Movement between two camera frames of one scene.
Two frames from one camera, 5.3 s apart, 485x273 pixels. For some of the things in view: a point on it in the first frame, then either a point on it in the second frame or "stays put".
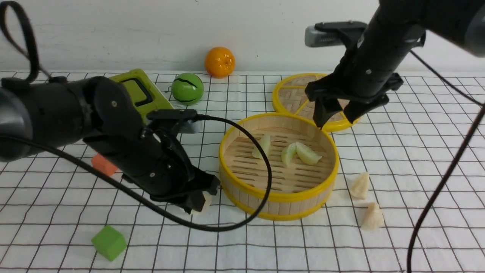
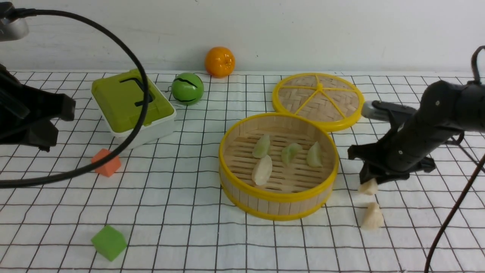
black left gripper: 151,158 to 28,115
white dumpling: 208,198 to 262,170
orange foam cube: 103,165 stays put
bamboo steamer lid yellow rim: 289,97 stays put
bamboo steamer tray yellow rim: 304,159 stays put
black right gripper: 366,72 to 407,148
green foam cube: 109,242 stays put
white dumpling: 374,219 stays put
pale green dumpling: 265,145 stays put
